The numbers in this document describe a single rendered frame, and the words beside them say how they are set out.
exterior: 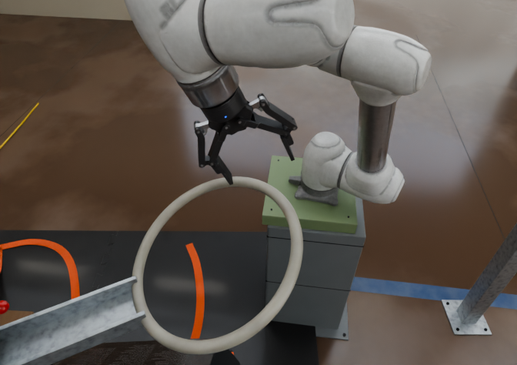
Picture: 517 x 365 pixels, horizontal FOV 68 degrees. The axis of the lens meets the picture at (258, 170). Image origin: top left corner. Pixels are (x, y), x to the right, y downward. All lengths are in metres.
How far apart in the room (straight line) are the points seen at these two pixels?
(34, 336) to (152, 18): 0.88
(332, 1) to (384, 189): 1.07
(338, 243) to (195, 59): 1.23
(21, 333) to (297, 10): 1.02
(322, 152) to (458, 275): 1.48
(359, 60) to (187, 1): 0.55
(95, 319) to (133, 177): 2.08
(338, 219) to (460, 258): 1.35
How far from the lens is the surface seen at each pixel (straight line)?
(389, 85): 0.98
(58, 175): 3.36
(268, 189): 1.05
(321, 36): 0.45
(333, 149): 1.46
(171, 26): 0.52
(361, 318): 2.34
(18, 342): 1.20
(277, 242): 1.65
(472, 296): 2.35
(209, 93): 0.60
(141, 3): 0.53
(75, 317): 1.16
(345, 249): 1.67
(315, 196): 1.60
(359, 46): 0.98
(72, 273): 2.63
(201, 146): 0.71
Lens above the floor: 2.02
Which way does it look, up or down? 42 degrees down
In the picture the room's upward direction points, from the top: straight up
